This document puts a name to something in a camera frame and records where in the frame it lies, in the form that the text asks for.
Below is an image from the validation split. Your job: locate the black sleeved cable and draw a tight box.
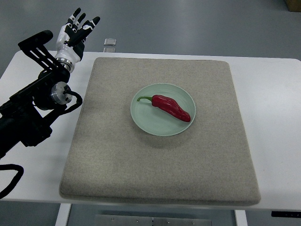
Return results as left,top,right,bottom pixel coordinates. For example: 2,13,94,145
0,164,25,200

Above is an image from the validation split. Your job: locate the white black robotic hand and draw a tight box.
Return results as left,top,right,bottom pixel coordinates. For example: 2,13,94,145
55,8,101,65

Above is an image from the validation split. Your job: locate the black table control panel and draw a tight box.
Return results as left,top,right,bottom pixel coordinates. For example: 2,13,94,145
271,211,301,218

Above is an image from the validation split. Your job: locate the clear floor outlet cover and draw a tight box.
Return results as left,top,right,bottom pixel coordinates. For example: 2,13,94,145
103,38,117,46

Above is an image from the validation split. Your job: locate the red pepper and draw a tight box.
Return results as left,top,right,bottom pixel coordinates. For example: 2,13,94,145
137,95,191,122

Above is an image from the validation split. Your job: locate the white table leg left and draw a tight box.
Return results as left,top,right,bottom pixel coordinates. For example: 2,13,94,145
55,203,71,226

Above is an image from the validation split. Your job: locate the white table leg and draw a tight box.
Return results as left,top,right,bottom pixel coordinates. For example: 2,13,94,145
234,210,248,226
55,203,71,226

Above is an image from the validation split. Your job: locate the metal table base plate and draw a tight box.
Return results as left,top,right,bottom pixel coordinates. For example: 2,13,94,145
94,215,212,226

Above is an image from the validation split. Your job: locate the beige felt mat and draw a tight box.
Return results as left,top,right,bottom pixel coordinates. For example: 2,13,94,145
59,57,261,206

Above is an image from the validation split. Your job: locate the light green plate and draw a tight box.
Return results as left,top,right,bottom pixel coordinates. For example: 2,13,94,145
130,83,196,137

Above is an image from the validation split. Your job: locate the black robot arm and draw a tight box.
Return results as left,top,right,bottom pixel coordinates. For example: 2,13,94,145
0,30,83,157

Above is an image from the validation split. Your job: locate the white table leg right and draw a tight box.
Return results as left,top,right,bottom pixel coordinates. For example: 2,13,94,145
234,210,248,226

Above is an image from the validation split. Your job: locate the cardboard box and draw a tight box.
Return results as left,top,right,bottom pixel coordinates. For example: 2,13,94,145
285,0,301,12

